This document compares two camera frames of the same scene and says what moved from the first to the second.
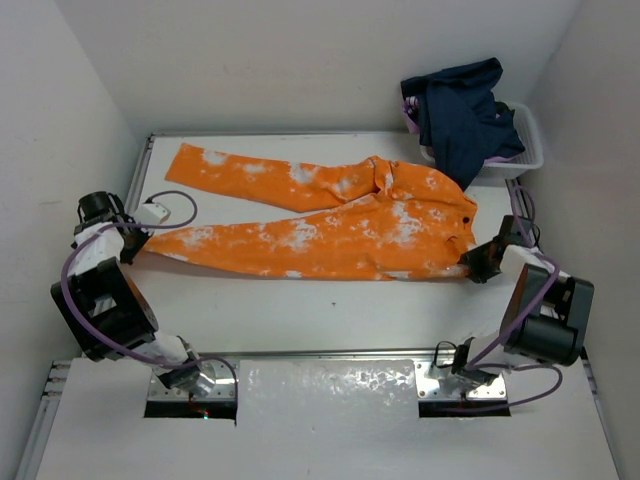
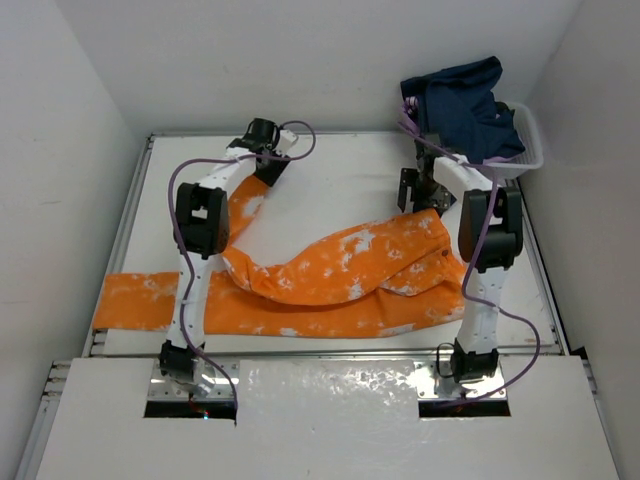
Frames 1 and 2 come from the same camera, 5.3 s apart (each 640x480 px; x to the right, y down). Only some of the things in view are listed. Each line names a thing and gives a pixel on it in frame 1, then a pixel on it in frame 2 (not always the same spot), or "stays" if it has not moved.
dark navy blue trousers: [460, 120] stays
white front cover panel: [319, 419] stays
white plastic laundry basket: [532, 157] stays
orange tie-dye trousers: [365, 219] -> [389, 277]
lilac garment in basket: [409, 104] stays
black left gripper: [143, 236] -> [270, 176]
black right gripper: [472, 259] -> [440, 200]
